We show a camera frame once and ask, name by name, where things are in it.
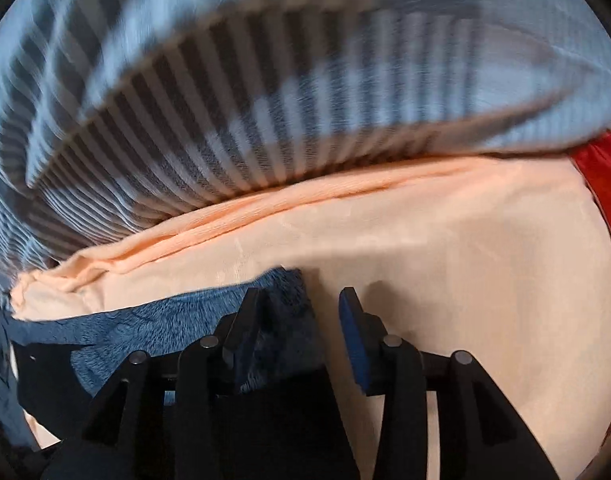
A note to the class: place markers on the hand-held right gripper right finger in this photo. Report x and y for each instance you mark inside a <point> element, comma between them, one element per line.
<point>354,340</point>

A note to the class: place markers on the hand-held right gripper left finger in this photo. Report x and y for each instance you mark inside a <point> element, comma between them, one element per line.
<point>240,332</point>

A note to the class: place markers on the black pants with blue stripes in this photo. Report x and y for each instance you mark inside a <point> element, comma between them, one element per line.
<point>160,320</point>

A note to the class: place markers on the peach bed sheet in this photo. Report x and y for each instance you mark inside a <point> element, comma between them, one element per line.
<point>460,260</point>

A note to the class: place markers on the grey white striped quilt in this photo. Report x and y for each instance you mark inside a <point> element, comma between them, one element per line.
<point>235,85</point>

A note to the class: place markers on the large red embroidered cushion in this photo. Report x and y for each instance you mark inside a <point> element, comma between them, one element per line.
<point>605,170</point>

